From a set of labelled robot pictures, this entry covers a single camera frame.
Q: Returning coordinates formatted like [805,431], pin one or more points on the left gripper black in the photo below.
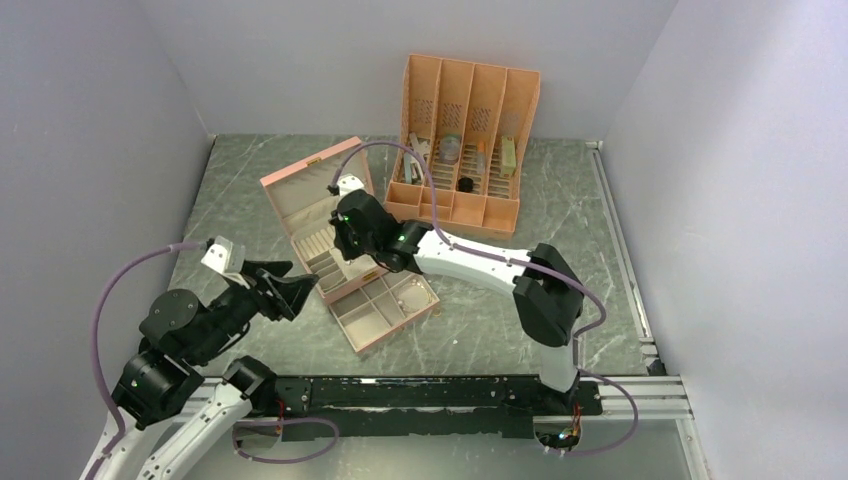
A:
[289,293]

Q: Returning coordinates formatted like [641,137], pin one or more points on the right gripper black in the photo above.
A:
[340,225]

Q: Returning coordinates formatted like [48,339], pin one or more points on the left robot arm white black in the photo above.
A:
[180,335]

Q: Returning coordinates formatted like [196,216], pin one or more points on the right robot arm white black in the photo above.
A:
[546,293]

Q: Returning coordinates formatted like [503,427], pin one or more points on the pink jewelry box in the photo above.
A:
[367,302]

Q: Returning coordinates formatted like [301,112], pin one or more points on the grey stapler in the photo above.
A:
[413,172]

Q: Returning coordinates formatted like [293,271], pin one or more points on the black round cap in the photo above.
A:
[465,184]

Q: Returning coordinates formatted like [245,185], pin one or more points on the clear tape roll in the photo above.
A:
[450,147]

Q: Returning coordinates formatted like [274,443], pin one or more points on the orange desk file organizer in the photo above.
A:
[478,102]

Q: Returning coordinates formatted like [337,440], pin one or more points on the orange capped tube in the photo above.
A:
[480,158]

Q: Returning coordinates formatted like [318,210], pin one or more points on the green rectangular box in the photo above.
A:
[508,160]

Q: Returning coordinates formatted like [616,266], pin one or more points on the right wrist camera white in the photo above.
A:
[345,185]

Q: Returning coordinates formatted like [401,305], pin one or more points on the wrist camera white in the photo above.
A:
[224,257]
[345,185]

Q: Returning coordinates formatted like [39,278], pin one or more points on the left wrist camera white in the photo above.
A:
[224,257]

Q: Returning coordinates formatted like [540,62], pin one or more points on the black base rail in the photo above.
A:
[419,405]

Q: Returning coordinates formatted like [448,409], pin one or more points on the aluminium frame rail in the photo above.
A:
[656,398]

